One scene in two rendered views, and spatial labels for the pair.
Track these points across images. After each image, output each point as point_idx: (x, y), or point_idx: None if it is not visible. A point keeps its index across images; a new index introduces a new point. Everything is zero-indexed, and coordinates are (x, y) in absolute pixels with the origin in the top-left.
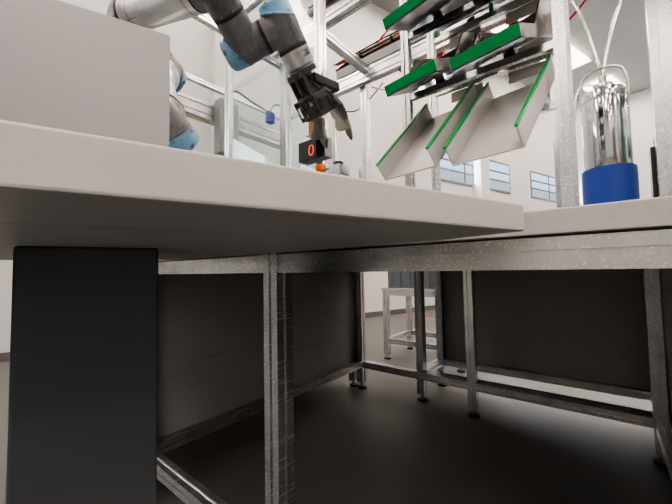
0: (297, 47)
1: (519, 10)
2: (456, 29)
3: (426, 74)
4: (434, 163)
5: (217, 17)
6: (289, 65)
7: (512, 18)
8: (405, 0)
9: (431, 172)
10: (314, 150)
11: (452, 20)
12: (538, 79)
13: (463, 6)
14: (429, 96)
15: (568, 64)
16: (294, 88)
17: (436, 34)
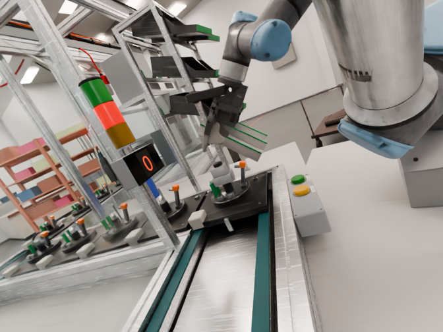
0: (222, 56)
1: (167, 83)
2: (152, 78)
3: (241, 111)
4: (264, 149)
5: (302, 16)
6: (245, 76)
7: (167, 86)
8: (178, 54)
9: (188, 167)
10: (151, 163)
11: (196, 82)
12: (238, 122)
13: (199, 78)
14: (163, 118)
15: (193, 116)
16: (242, 96)
17: (144, 75)
